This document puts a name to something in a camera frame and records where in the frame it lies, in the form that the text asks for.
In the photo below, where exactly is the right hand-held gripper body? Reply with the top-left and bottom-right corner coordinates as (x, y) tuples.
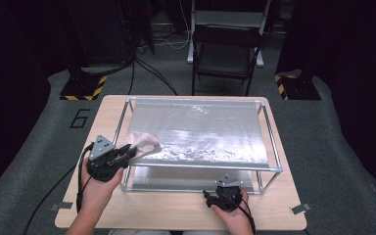
(213, 174), (244, 212)

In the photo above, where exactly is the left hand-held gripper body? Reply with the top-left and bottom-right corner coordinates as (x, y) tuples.
(86, 134), (128, 183)

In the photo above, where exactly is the two-tier metal frame rack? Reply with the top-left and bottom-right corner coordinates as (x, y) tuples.
(112, 96), (283, 195)

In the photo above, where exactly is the person's right hand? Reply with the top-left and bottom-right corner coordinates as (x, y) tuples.
(210, 188), (254, 233)

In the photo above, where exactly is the person's left hand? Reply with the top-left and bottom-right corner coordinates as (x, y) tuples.
(79, 161), (125, 213)

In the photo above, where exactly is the black stand base striped edge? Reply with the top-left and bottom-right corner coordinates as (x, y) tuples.
(273, 70), (322, 101)
(59, 67), (108, 102)

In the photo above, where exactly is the grey tape strip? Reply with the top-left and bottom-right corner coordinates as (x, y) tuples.
(50, 201), (73, 212)
(289, 203), (312, 215)

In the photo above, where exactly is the black curtain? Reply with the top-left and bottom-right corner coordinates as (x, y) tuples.
(275, 0), (376, 216)
(0, 0), (89, 204)

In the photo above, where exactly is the black equipment cabinet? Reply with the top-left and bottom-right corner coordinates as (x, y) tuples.
(67, 0), (135, 67)

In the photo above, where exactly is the black folding chair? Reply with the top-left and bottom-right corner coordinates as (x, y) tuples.
(191, 24), (264, 96)
(186, 0), (273, 69)

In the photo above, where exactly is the right hand-held gripper cable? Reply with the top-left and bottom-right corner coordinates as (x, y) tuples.
(228, 192), (258, 235)

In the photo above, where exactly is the hand-held gripper cable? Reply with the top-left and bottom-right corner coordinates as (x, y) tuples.
(228, 192), (258, 235)
(75, 141), (96, 214)

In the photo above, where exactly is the left hand-held gripper cable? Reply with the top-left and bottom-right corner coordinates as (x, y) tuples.
(75, 141), (96, 214)

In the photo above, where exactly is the long black floor cable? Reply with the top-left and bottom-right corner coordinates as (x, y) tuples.
(23, 165), (76, 235)

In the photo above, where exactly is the thin black floor cable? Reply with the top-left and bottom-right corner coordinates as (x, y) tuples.
(128, 60), (136, 96)

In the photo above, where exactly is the thick black floor cable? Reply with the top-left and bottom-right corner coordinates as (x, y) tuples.
(133, 57), (179, 96)

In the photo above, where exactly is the white cable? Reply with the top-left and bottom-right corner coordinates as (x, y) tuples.
(156, 0), (192, 51)

